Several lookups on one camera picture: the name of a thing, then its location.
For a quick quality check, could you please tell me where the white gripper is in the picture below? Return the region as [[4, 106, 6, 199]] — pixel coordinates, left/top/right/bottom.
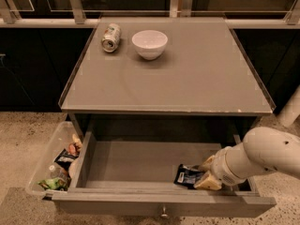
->
[[194, 146, 246, 190]]

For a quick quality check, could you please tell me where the blue rxbar blueberry wrapper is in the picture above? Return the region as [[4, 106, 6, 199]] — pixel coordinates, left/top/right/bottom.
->
[[173, 164, 204, 189]]

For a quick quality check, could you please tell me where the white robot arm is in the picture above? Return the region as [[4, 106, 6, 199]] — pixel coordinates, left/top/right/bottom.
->
[[194, 92, 300, 190]]

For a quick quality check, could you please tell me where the metal drawer knob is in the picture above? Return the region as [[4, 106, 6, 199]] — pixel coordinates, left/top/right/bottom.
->
[[160, 207, 169, 219]]

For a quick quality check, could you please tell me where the grey open top drawer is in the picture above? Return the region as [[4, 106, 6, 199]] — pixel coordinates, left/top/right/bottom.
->
[[52, 133, 276, 218]]

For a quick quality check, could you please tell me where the grey cabinet with glass top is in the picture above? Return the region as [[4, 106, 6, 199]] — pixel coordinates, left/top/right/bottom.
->
[[60, 18, 274, 143]]

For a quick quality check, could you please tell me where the red snack packet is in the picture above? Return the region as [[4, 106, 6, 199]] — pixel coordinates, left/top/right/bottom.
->
[[67, 143, 80, 157]]

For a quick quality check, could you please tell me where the white ceramic bowl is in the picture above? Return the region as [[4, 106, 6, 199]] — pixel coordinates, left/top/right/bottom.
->
[[131, 30, 168, 60]]

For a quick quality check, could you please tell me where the black snack packet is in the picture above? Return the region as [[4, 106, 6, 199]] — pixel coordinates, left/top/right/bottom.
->
[[54, 149, 76, 171]]

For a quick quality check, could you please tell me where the clear plastic bottle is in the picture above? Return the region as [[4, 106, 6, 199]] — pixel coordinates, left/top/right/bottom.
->
[[49, 165, 68, 180]]

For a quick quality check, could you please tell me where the green snack bag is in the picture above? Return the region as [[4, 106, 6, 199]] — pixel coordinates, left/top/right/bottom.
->
[[37, 177, 68, 190]]

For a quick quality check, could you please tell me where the clear plastic bin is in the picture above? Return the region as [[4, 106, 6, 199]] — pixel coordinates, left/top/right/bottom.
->
[[25, 122, 77, 198]]

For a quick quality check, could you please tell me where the green white soda can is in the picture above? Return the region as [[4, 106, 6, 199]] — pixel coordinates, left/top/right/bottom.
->
[[101, 23, 121, 53]]

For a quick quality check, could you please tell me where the metal railing frame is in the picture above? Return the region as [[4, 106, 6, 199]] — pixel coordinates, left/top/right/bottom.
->
[[1, 0, 299, 24]]

